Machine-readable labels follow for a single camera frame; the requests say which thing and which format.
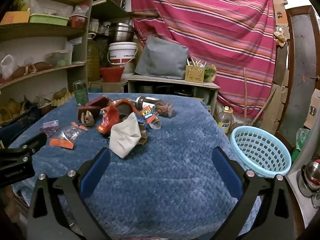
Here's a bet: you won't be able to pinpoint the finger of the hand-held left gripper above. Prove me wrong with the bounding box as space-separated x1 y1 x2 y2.
0 132 48 155

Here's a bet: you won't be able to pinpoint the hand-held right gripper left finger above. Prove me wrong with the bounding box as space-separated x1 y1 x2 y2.
27 147 112 240

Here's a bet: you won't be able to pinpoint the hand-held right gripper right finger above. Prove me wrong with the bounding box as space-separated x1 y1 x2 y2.
211 146 297 240

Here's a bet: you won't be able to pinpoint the purple bead packet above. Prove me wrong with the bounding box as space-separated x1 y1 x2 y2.
39 120 59 139

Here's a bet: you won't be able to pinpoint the orange label bead packet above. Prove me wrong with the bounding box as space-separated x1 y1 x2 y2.
49 122 88 150

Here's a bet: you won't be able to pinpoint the light blue plastic basket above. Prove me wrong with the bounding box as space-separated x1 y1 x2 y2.
230 126 292 178

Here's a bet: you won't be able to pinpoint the white paper bag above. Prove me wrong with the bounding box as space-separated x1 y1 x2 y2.
109 112 142 159

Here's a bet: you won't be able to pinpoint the brown paper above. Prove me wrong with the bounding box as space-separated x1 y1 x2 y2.
83 110 96 127

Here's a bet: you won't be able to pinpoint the red snack wrapper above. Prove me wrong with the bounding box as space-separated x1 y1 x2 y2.
97 106 120 136

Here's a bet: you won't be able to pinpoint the brown paper scrap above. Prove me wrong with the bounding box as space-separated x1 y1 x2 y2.
136 122 149 145

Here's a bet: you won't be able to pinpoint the maroon box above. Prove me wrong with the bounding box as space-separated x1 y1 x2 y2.
86 95 110 108
77 104 101 124

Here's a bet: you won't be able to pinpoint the orange blue snack packet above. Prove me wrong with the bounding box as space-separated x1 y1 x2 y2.
139 106 162 130

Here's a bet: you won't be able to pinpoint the blue plastic crate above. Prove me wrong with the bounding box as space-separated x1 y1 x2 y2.
0 104 42 143

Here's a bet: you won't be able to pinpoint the bag of potatoes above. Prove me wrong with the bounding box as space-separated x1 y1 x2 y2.
0 97 23 125

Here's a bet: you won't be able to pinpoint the plastic bottle yellow label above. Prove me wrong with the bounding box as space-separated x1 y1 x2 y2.
217 106 234 134

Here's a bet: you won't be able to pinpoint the yellow egg carton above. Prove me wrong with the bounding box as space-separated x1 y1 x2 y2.
51 92 75 107

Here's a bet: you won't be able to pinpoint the brown potato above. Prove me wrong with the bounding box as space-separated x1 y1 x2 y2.
53 87 68 100

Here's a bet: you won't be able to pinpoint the blue textured blanket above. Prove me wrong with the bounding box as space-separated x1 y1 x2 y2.
10 92 269 240

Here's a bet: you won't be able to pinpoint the sweet potato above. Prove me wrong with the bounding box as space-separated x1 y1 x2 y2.
32 62 52 72
11 66 33 78

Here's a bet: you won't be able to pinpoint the green glass jar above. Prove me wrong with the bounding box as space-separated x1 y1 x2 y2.
72 80 89 106

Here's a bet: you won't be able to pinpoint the white plastic bag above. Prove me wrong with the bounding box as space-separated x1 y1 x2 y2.
0 54 16 79

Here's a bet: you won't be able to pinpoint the wooden stick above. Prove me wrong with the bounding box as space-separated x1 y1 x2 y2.
244 67 251 125

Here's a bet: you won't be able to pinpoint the green plastic bag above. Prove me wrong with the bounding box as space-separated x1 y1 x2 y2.
296 127 310 150

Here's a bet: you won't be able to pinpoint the steel bowl stack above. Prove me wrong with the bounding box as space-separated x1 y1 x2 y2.
299 159 320 198

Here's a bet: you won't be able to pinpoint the stack of flattened cardboard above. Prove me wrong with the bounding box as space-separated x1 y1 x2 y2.
260 45 288 133

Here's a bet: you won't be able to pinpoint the clear jar brown contents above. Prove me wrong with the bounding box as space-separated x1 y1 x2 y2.
136 96 175 118

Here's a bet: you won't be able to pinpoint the clear plastic container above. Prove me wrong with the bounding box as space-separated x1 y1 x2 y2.
46 49 72 68

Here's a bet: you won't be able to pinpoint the dark cooking pot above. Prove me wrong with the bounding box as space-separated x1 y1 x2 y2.
172 88 194 97

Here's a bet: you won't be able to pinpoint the red woven basket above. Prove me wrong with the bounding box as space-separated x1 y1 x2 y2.
99 66 125 83

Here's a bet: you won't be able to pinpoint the green leafy vegetable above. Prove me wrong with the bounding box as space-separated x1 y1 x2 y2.
204 64 217 83

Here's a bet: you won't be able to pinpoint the yellow oil jug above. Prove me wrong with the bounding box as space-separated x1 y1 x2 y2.
86 33 101 82

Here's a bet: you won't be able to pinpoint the printed cardboard box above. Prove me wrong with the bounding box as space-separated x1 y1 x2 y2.
304 89 320 130

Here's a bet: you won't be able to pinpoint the wooden shelf unit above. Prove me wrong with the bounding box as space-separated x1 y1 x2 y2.
0 0 94 105

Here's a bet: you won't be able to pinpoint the green plastic tray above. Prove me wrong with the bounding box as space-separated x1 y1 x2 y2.
29 13 70 27

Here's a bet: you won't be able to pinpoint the white plastic bucket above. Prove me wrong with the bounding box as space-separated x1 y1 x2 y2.
107 42 138 67

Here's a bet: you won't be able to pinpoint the orange cardboard box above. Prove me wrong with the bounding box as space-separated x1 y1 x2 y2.
0 11 31 25

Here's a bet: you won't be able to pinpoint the small red mesh basket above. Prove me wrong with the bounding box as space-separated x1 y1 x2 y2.
69 14 88 28

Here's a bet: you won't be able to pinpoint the grey cushion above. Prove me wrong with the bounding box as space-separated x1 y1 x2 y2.
134 36 190 80

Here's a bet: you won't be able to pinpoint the clear plastic bag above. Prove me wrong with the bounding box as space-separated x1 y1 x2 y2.
30 0 73 18

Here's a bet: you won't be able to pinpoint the yellow green snack bag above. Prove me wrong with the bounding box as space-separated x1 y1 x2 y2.
12 0 30 12

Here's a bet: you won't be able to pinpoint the steel pot stack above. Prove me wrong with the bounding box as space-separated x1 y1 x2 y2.
107 22 137 44

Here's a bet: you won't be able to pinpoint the striped red curtain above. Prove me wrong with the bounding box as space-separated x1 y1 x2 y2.
131 0 278 128

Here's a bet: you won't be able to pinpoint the tan dried plant bundle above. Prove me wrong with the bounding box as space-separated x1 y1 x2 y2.
274 31 288 47

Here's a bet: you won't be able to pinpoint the brown cardboard box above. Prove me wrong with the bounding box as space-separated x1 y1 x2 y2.
272 0 290 27

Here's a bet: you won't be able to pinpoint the grey door brown frame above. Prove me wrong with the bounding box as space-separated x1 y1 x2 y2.
276 5 320 145

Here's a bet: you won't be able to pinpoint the dark wooden wall shelf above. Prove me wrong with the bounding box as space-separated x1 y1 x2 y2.
91 0 135 20

